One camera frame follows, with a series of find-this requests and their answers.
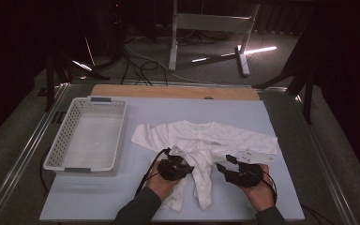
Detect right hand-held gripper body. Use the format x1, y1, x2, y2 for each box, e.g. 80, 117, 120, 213
223, 149, 276, 188

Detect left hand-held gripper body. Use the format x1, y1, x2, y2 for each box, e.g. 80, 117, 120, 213
157, 144, 189, 182

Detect white baby romper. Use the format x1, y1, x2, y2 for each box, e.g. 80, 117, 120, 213
130, 120, 279, 212

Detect white perforated plastic basket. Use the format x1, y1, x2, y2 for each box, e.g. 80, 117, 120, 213
42, 97, 128, 174

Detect person's left hand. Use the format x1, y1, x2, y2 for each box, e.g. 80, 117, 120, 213
145, 160, 182, 203

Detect person's right hand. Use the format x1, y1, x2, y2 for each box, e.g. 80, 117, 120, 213
240, 163, 278, 213

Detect pale blue table mat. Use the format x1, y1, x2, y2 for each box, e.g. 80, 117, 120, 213
39, 96, 306, 221

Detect black stand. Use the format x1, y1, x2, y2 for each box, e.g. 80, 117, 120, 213
252, 18, 318, 125
45, 46, 111, 113

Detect dark pleated curtain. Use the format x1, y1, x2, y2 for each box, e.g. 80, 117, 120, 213
256, 4, 313, 36

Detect left hand-held gripper cable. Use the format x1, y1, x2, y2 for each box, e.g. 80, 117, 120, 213
134, 147, 173, 197

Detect hand-held gripper cable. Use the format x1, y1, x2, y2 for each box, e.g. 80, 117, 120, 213
256, 170, 336, 225
134, 147, 173, 197

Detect right hand-held gripper cable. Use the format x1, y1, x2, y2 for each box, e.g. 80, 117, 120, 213
256, 170, 336, 225

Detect white floor cable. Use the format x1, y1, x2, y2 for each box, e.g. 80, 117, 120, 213
124, 43, 252, 88

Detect black floor cable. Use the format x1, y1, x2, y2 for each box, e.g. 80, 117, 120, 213
120, 46, 170, 87

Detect white metal desk frame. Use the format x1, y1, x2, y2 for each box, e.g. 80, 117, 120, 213
168, 0, 262, 78

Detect aluminium rail frame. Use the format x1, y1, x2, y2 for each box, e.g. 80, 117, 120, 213
0, 79, 357, 225

